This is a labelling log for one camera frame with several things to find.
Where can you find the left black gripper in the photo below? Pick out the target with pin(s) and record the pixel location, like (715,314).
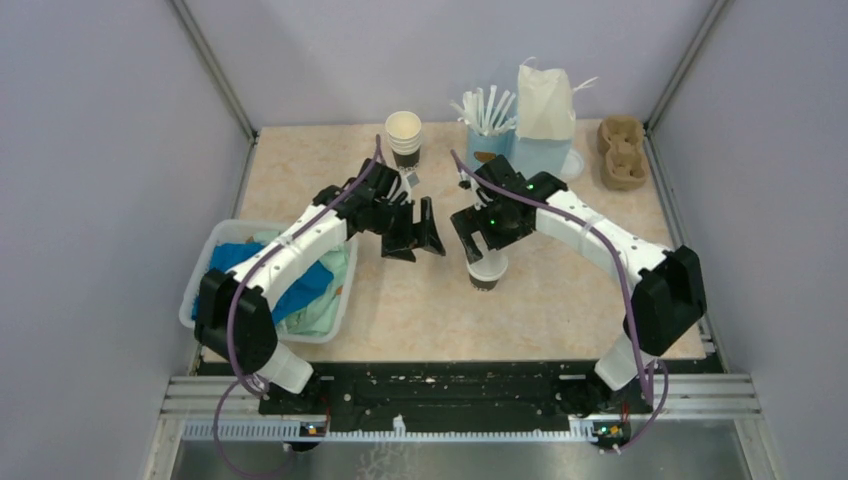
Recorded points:
(398,247)

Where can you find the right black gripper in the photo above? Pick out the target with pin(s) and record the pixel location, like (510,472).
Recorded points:
(470,221)

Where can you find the stack of paper cups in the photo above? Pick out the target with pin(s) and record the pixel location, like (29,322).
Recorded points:
(404,130)

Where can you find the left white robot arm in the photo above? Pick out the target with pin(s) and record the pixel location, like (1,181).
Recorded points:
(234,306)

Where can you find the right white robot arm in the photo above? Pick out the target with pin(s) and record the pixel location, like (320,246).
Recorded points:
(662,288)

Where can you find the blue straw holder cup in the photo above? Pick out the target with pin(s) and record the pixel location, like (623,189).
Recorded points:
(481,148)

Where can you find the light blue paper bag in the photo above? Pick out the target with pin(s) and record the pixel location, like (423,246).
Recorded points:
(546,118)

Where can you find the stack of spare lids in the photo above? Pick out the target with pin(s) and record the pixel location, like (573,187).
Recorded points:
(573,166)

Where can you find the bundle of wrapped straws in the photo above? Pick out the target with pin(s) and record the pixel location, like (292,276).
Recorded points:
(487,113)

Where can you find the light green cloth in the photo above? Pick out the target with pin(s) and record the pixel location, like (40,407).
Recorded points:
(318,319)

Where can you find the brown pulp cup carrier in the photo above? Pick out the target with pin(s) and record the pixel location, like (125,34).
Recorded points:
(620,140)

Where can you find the white plastic basket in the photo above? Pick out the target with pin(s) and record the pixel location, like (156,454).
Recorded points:
(286,267)

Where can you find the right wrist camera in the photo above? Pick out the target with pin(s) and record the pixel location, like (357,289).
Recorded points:
(466,181)

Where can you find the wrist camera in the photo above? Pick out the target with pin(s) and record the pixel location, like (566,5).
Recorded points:
(410,178)
(466,181)

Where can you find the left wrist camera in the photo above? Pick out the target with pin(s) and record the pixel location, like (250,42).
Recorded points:
(410,178)

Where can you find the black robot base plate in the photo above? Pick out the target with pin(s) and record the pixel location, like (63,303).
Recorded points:
(455,397)

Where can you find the white cable duct strip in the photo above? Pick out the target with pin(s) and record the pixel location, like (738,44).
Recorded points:
(305,432)

